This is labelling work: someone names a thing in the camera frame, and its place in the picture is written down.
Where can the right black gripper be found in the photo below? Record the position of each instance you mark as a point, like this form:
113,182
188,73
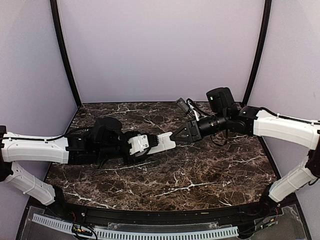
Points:
193,133

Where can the white remote control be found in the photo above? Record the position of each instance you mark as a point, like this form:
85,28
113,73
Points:
165,143

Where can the left black frame post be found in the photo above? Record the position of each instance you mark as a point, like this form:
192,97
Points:
63,51

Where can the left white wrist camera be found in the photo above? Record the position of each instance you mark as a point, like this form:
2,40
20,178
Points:
138,144

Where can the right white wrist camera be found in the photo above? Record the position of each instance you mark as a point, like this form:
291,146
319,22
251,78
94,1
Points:
187,109

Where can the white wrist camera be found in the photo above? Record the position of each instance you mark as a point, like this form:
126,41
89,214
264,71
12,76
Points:
138,144
187,109

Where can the white slotted cable duct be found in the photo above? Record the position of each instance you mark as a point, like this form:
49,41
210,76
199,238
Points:
118,231

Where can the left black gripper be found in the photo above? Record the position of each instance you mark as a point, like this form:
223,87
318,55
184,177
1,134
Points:
134,159

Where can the right black frame post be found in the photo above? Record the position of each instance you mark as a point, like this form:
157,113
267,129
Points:
259,51

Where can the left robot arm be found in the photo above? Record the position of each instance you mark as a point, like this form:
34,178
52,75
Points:
81,146

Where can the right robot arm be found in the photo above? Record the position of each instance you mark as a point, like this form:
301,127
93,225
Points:
259,121

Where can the black front rail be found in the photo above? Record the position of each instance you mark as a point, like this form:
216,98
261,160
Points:
242,215

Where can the black frame post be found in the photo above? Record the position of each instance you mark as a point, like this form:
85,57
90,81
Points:
259,51
63,51

